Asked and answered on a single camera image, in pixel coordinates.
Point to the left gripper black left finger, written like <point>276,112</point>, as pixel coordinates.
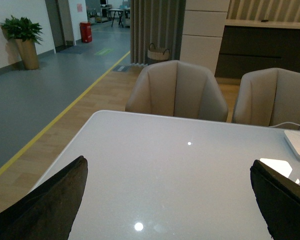
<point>47,212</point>

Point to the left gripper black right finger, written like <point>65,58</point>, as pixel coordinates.
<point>278,199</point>

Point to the white desk lamp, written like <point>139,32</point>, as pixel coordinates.
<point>292,137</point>

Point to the beige chair right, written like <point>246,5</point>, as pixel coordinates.
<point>269,98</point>

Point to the beige chair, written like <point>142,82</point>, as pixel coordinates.
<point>269,98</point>
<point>178,89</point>

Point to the beige chair left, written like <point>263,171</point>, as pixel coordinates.
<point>178,89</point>

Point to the dark cabinet counter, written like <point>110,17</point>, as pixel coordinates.
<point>246,49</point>

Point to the green potted plant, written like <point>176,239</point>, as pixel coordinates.
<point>26,34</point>

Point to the red bin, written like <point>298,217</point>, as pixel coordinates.
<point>85,32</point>

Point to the gray slatted curtain panel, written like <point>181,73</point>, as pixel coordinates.
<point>159,22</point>

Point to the woven basket with handles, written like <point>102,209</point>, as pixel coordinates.
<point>157,54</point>

